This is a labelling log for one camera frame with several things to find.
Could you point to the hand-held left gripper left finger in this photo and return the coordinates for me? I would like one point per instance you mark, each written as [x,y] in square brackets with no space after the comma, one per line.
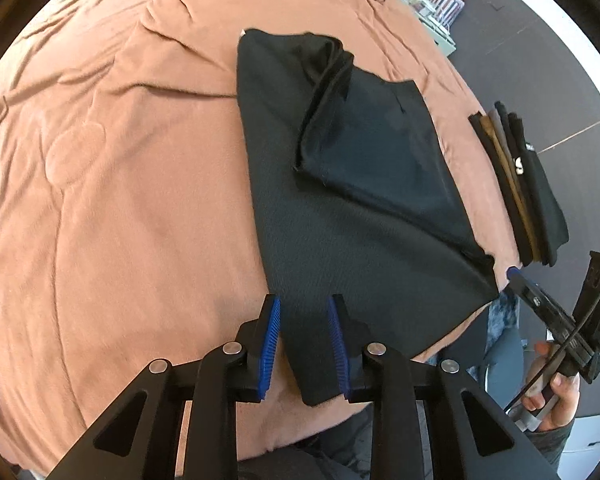
[270,345]

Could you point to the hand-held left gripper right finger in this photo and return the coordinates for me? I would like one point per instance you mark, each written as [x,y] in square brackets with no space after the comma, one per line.
[337,345]

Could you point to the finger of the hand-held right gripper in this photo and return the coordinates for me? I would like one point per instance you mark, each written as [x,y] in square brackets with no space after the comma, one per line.
[530,294]

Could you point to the black t-shirt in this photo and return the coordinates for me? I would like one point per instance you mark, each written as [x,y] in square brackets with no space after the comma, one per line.
[355,260]

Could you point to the person's right forearm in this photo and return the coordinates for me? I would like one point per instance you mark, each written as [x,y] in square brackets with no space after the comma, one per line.
[550,452]

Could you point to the stack of folded clothes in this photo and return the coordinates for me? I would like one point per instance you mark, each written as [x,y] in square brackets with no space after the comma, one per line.
[535,195]

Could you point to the person's right hand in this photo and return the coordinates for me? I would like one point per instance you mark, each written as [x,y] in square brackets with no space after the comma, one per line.
[565,400]

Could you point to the blue grey fluffy rug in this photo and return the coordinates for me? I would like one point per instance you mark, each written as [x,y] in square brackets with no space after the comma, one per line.
[502,325]

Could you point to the grey patterned pants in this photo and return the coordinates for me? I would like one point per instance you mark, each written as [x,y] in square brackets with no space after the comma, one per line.
[350,440]

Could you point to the brown blanket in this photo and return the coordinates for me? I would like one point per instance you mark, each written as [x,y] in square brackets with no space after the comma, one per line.
[130,185]

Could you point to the white nightstand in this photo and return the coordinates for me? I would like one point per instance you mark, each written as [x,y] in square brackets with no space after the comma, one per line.
[442,35]

